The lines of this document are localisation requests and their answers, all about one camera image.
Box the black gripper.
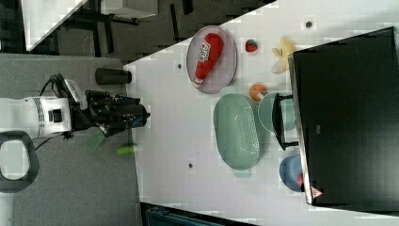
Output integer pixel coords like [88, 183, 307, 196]
[72, 90, 151, 137]

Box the green oval strainer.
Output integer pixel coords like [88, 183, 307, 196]
[213, 86, 261, 178]

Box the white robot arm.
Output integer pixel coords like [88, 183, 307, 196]
[1, 90, 151, 193]

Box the green slotted spatula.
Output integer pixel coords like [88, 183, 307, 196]
[86, 130, 104, 153]

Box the lime green cup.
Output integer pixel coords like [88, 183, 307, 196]
[116, 145, 138, 155]

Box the small black cylinder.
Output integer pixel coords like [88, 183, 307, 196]
[95, 68, 133, 85]

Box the grey round plate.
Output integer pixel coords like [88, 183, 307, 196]
[186, 26, 237, 94]

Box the red ketchup bottle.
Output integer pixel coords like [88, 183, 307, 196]
[193, 33, 224, 87]

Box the orange toy fruit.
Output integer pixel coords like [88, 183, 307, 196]
[249, 83, 266, 102]

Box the green mug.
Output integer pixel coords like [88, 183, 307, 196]
[258, 91, 295, 132]

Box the red toy strawberry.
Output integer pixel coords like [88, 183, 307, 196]
[246, 40, 258, 53]

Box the blue bowl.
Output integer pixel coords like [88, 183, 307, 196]
[279, 155, 304, 192]

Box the yellow peeled toy banana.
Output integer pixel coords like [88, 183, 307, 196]
[271, 38, 295, 74]

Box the red fruit in bowl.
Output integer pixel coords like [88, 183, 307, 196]
[297, 173, 304, 186]

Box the black toaster oven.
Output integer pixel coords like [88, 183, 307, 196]
[272, 26, 399, 216]

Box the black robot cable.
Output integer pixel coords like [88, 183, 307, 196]
[35, 73, 69, 151]

